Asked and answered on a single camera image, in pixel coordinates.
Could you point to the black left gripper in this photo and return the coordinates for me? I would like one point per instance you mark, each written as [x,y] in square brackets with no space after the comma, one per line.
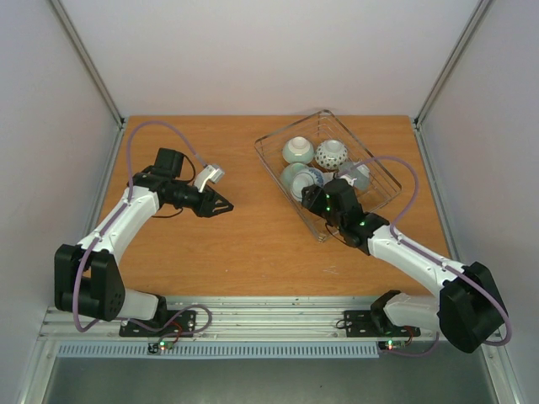
[210,199]

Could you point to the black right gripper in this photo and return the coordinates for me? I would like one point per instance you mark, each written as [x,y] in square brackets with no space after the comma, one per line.
[314,198]

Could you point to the blue floral white bowl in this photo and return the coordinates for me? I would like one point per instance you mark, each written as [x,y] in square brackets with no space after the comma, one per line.
[304,178]

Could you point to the green ring patterned bowl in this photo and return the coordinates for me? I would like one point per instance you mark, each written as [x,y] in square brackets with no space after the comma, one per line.
[289,172]

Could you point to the pink patterned bowl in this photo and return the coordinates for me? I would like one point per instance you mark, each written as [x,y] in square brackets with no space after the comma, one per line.
[330,154]

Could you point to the pale green bowl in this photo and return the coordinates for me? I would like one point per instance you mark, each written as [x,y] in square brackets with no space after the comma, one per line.
[298,149]

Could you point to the grey speckled bowl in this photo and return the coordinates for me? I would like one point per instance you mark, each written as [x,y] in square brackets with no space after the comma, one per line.
[361,172]

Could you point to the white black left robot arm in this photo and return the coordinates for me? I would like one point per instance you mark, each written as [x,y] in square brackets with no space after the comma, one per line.
[87,280]

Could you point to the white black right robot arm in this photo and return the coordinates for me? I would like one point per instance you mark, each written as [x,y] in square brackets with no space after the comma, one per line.
[465,307]

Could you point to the left controller board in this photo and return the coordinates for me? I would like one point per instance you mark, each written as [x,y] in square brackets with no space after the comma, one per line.
[160,347]

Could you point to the controller board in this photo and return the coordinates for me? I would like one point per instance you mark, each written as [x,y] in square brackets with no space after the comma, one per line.
[393,345]
[160,347]

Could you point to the right controller board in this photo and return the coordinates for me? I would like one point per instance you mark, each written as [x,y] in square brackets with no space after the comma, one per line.
[393,345]

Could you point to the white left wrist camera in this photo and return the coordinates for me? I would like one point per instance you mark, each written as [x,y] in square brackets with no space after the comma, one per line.
[210,174]

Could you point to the metal wire dish rack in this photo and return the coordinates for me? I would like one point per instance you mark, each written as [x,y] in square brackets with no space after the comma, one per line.
[318,127]

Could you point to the aluminium frame rails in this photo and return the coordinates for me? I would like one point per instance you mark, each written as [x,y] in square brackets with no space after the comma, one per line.
[213,76]

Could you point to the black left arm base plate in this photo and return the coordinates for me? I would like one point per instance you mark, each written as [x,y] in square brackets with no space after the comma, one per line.
[155,327]

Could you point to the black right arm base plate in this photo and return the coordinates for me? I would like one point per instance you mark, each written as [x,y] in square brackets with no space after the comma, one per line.
[363,324]

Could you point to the grey slotted cable duct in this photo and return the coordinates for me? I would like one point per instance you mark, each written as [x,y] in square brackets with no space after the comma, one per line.
[221,350]

